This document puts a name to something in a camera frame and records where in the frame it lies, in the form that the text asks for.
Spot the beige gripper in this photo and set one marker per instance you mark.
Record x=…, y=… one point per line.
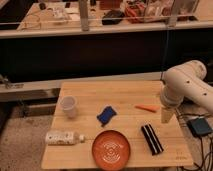
x=166, y=114

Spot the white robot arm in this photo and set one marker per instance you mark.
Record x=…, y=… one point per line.
x=185, y=81

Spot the orange carrot piece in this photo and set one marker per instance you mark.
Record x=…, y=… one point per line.
x=151, y=108

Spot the black power box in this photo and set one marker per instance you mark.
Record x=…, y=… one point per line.
x=199, y=127

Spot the blue sponge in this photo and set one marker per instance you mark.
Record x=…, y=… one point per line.
x=105, y=116

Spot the orange round plate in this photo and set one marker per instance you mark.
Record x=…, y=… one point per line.
x=111, y=150

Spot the red orange cloth pile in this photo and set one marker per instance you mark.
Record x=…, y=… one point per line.
x=135, y=12

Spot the black bag on shelf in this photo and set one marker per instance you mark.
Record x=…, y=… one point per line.
x=112, y=17

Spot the white plastic bottle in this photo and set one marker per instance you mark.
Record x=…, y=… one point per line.
x=64, y=138

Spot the grey metal post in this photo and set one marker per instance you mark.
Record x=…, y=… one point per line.
x=83, y=9

